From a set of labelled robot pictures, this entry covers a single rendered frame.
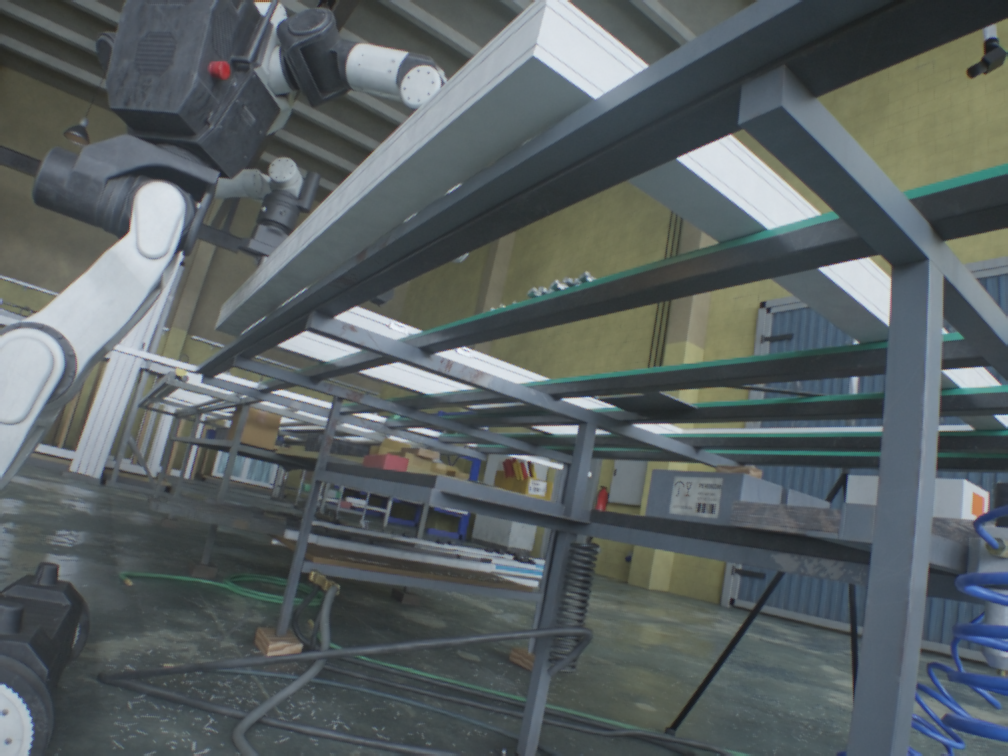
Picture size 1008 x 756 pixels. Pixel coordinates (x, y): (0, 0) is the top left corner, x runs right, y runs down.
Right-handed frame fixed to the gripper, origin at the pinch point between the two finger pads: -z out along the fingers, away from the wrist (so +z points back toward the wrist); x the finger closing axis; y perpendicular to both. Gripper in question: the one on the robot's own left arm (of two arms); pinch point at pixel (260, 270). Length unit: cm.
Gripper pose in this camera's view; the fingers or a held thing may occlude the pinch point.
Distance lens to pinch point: 154.8
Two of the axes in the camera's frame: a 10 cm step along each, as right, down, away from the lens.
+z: 1.9, -9.6, 2.1
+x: 7.9, 2.8, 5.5
